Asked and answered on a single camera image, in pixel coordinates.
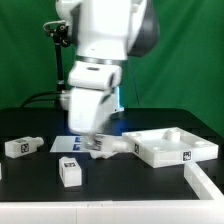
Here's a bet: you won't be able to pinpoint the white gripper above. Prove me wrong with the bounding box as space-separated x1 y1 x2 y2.
68 61 122 135

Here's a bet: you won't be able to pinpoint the white square tabletop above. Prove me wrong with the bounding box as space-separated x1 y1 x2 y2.
122 127 218 168

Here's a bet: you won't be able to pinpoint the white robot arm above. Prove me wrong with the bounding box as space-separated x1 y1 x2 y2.
55 0 159 135

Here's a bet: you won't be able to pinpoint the white tag sheet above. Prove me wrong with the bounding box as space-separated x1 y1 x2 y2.
50 136 90 153

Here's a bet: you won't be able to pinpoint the black cables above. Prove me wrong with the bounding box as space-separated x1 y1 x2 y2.
20 88 73 108

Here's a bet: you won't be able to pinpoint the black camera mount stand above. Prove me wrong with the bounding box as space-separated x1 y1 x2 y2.
43 20 71 92

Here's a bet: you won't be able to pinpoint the white L-shaped obstacle wall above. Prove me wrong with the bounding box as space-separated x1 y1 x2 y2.
0 162 224 224

